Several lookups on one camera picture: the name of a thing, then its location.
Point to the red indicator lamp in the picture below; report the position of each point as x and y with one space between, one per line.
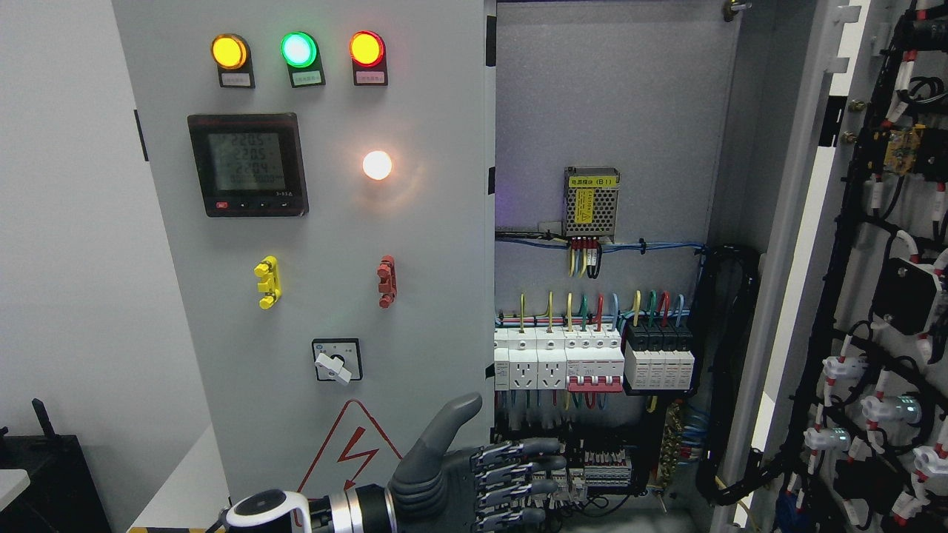
369 63

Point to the green indicator lamp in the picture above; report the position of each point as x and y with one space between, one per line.
303 57

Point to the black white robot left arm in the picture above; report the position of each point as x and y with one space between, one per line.
363 509

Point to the red terminal post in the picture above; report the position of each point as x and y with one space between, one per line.
387 281

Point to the white socket and breaker row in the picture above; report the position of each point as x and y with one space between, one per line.
574 360

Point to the dark grey robot left hand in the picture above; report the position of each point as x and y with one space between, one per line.
480 489

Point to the black box at left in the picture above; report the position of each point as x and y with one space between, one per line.
61 495

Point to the red high voltage warning sign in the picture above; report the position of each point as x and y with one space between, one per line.
356 451

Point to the metal mesh power supply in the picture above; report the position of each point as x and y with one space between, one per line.
590 201

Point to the relay terminal row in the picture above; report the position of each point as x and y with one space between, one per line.
600 464

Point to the black digital power meter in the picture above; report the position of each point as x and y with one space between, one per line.
249 165

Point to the white glowing indicator lamp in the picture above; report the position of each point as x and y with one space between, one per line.
377 165

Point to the black surge protector module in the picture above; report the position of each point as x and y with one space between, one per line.
658 358

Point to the grey cabinet door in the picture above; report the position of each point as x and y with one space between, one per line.
432 214
837 407

